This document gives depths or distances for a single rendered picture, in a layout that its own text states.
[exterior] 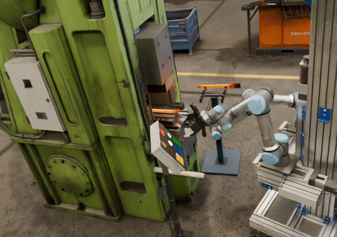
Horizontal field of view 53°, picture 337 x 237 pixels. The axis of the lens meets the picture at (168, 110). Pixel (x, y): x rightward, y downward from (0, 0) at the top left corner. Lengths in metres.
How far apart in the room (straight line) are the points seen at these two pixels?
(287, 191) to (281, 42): 4.08
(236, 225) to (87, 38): 2.09
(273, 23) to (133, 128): 4.03
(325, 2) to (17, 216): 3.54
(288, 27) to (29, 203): 4.74
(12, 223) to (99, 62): 2.19
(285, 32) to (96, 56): 4.23
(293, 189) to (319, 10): 1.22
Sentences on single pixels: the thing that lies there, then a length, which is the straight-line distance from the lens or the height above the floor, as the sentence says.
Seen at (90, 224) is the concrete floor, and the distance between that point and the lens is 3.68.
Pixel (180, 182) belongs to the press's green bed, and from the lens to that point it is 3.40.
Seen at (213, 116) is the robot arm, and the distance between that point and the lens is 2.52.
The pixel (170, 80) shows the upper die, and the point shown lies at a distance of 2.87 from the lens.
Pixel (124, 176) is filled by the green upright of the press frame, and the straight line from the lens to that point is 3.28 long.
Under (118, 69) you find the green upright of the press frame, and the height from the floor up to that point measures 1.63.
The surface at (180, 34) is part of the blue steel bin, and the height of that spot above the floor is 0.42.
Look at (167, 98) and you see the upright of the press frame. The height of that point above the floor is 0.99.
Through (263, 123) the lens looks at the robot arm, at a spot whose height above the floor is 1.26.
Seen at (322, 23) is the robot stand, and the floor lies 1.85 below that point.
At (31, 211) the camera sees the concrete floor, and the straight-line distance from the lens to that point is 4.15.
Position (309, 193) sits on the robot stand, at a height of 0.74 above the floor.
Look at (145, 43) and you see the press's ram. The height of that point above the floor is 1.72.
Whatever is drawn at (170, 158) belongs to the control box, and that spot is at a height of 1.09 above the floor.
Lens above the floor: 2.60
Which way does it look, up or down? 31 degrees down
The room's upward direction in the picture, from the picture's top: 11 degrees counter-clockwise
